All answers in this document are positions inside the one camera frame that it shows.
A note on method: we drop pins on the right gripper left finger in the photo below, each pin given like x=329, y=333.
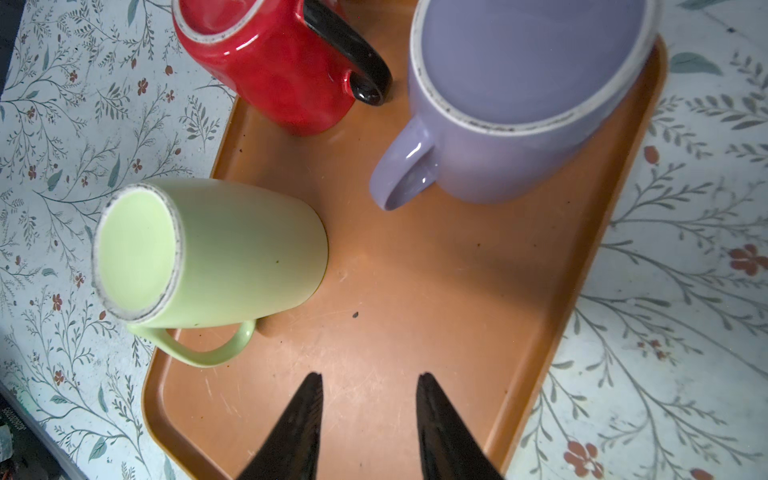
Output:
x=291, y=450

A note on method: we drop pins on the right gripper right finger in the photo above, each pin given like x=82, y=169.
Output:
x=447, y=448

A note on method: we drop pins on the light green mug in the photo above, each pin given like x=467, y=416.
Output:
x=192, y=265

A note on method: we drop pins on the purple mug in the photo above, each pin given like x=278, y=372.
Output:
x=503, y=94

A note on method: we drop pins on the red mug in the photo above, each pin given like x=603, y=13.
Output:
x=299, y=63

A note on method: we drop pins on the orange plastic tray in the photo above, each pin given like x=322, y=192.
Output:
x=477, y=295

